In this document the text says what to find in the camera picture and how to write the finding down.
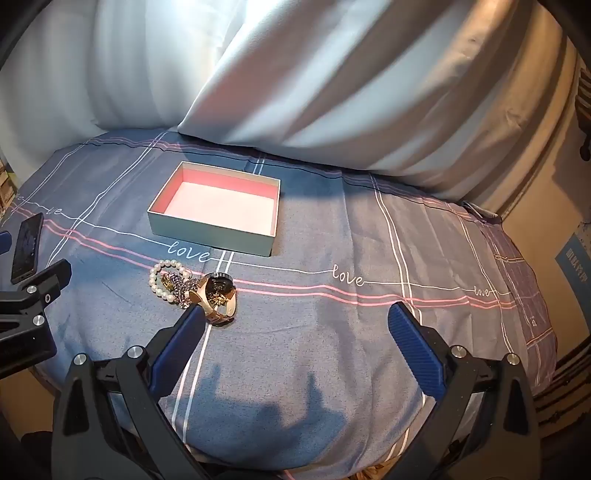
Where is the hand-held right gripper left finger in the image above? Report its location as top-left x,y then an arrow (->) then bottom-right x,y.
51,302 -> 218,480

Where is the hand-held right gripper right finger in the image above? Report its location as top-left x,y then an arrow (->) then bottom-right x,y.
388,302 -> 539,480

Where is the silver chain bracelet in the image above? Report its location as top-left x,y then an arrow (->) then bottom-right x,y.
173,274 -> 205,309

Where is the thin gold bangle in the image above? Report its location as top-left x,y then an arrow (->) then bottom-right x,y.
158,271 -> 186,292

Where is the white pearl bracelet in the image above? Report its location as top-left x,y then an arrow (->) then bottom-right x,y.
148,260 -> 192,304

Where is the rose gold wristwatch beige strap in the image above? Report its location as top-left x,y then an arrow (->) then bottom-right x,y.
196,272 -> 239,328

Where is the pale green box pink lining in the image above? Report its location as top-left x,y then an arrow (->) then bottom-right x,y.
147,161 -> 282,257

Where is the black smartphone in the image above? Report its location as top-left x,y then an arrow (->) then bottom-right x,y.
10,212 -> 45,284

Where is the background shelf with goods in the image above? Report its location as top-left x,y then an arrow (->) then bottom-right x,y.
0,157 -> 19,217

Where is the blue checked bed sheet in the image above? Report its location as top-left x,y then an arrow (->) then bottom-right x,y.
0,129 -> 559,480

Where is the cardboard box blue label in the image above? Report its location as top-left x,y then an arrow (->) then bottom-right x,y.
501,152 -> 591,370

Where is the white quilt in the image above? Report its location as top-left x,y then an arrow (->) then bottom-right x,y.
0,0 -> 245,155

